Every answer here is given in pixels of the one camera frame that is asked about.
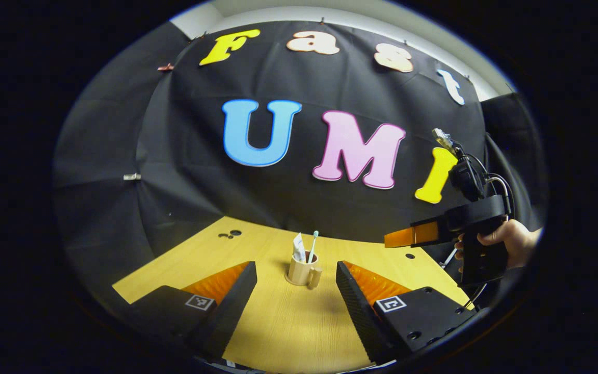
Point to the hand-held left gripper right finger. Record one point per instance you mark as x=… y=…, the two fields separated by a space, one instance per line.
x=358 y=311

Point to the beige cup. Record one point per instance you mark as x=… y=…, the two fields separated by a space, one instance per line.
x=299 y=271

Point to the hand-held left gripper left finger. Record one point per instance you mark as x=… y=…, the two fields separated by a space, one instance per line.
x=234 y=309

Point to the black backdrop cloth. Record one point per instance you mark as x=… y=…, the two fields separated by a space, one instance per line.
x=288 y=197

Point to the silver clip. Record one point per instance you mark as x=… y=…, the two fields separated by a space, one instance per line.
x=132 y=176

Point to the round wooden coaster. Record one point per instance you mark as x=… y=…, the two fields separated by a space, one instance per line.
x=288 y=281

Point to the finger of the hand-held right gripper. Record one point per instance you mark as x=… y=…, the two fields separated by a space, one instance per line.
x=418 y=234

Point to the orange clamp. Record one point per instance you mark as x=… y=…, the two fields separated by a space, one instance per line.
x=165 y=67

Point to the pale green toothbrush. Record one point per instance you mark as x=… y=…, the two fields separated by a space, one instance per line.
x=312 y=246

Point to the white toothpaste tube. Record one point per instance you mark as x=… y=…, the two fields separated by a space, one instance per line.
x=298 y=248

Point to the wooden desktop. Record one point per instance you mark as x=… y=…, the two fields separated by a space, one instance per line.
x=288 y=322

